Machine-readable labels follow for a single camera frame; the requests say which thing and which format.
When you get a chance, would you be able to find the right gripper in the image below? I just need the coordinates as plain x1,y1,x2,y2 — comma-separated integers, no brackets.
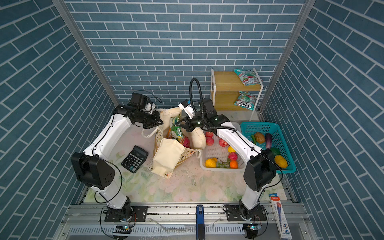
176,114,209,132

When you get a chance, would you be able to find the green snack bag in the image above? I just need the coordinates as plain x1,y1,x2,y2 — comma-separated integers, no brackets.
168,115,185,144

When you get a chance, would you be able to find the pink dragon fruit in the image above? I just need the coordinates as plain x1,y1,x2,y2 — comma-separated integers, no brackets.
182,137,190,148

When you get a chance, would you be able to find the cream floral tote bag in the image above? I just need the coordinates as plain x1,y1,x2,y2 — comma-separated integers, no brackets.
142,107,206,179

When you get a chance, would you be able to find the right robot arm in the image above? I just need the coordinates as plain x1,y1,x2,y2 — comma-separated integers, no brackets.
176,78,283,220

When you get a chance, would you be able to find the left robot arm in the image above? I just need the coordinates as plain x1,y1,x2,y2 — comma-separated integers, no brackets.
71,92,163,222

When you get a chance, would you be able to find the teal Fox's candy bag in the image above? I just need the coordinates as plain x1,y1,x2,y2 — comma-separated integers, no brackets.
234,91,257,111

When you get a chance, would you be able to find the teal candy bag upper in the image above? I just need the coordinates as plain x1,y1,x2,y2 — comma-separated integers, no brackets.
234,69,260,86

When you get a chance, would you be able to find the red apple right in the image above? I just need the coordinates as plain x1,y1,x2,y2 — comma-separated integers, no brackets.
205,132,214,138

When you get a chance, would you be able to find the red apple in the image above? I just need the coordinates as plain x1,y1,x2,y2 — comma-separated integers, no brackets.
206,137,214,146
205,132,214,138

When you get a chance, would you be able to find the red apple left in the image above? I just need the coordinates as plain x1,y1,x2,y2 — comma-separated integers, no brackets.
206,137,214,146

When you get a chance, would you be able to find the floral table mat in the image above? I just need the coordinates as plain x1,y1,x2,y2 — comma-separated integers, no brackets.
108,126,247,203

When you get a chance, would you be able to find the white plastic basket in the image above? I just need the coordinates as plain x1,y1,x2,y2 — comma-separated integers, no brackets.
200,135,246,173

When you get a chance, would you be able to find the small yellow fruit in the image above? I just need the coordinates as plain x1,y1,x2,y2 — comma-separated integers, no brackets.
228,147,236,153

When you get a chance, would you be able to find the yellow lemon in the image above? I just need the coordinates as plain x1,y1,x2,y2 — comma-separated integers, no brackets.
205,158,218,168

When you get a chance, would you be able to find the black calculator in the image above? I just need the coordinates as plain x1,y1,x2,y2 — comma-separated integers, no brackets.
121,146,149,174

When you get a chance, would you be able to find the white wooden shelf rack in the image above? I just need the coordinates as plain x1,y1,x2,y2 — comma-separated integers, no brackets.
210,69,265,121

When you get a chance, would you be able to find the green grapes bunch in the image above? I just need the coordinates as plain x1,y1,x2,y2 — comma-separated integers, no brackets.
216,160,230,169

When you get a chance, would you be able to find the pink peach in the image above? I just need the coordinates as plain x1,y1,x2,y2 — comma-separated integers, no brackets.
228,152,238,161

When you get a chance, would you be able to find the orange in white basket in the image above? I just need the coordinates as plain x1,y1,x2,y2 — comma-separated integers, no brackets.
230,160,238,169

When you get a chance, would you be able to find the green chili pepper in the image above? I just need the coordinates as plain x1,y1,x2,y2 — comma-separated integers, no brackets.
251,135,257,145

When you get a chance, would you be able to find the brown potato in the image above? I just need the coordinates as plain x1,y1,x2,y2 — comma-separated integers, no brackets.
254,132,266,144

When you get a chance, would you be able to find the teal plastic basket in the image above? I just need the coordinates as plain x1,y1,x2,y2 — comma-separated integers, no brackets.
241,122,297,174

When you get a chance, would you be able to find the purple eggplant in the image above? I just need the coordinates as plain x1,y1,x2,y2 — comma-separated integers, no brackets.
265,133,273,149

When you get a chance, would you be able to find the green bell pepper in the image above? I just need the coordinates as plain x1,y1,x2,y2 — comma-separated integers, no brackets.
270,147,281,156

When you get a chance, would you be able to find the blue black handheld device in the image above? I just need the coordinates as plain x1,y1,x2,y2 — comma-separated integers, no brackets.
196,205,206,240

